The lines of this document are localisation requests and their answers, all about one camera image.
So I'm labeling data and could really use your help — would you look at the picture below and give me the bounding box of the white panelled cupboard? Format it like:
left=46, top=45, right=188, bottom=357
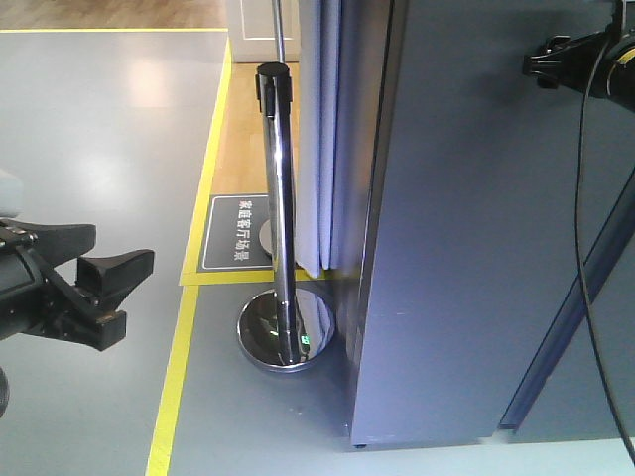
left=225, top=0, right=301, bottom=63

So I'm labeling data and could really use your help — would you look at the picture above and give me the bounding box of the blue grey curtain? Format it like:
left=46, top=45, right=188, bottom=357
left=295, top=1, right=371, bottom=278

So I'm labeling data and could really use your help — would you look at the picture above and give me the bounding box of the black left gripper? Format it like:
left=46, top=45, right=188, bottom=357
left=1, top=218, right=155, bottom=351

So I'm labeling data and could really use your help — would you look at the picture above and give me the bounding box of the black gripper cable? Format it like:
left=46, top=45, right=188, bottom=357
left=573, top=34, right=635, bottom=470

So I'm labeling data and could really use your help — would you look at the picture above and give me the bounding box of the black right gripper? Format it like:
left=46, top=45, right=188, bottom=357
left=522, top=1, right=634, bottom=112

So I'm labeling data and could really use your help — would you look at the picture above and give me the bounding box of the dark floor sign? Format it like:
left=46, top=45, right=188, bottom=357
left=198, top=193, right=271, bottom=272

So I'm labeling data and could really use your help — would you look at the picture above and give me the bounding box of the chrome stanchion post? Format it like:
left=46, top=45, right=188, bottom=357
left=236, top=61, right=336, bottom=374

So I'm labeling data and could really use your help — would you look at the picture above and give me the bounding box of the grey fridge body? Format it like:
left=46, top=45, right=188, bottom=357
left=498, top=178, right=634, bottom=442

